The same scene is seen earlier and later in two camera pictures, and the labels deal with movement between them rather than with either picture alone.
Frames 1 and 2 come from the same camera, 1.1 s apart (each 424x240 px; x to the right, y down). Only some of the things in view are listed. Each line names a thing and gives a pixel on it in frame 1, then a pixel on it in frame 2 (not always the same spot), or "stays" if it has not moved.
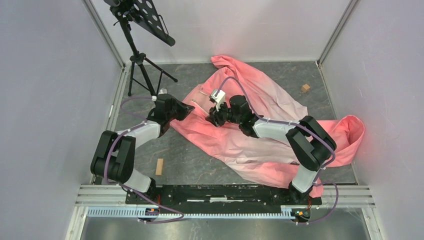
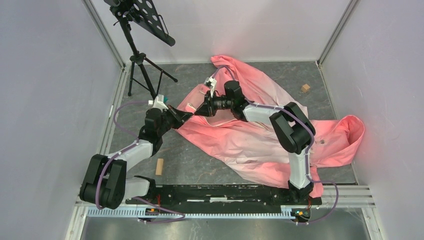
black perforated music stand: [146, 13] stays
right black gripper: [215, 117] → [207, 108]
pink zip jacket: [270, 160] stays
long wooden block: [159, 167] stays
